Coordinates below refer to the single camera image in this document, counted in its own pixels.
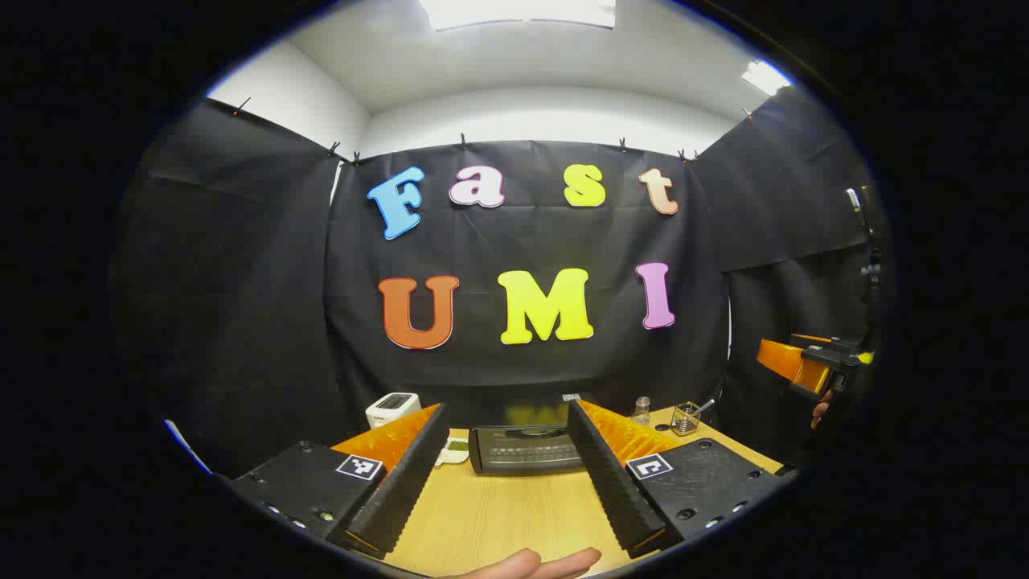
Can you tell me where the white toaster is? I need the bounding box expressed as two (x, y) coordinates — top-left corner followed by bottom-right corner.
(366, 392), (422, 429)

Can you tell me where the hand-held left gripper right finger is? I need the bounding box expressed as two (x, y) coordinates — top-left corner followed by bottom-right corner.
(567, 400), (789, 559)

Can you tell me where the row of small black clips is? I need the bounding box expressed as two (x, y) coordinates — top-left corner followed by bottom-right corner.
(233, 96), (756, 167)

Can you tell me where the black tripod stand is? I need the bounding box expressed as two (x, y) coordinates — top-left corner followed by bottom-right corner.
(844, 187), (887, 343)

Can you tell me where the large ceiling light panel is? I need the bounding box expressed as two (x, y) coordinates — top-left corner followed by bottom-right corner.
(418, 0), (618, 31)

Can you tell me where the black electric oven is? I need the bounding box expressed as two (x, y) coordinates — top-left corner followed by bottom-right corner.
(469, 392), (596, 475)

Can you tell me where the black backdrop cloth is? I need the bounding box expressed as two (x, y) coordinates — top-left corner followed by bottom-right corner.
(113, 87), (873, 479)

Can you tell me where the small ceiling light panel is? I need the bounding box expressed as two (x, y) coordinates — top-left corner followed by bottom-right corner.
(741, 60), (793, 96)

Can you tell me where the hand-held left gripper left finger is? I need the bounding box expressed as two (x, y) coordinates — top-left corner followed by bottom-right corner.
(229, 402), (451, 561)

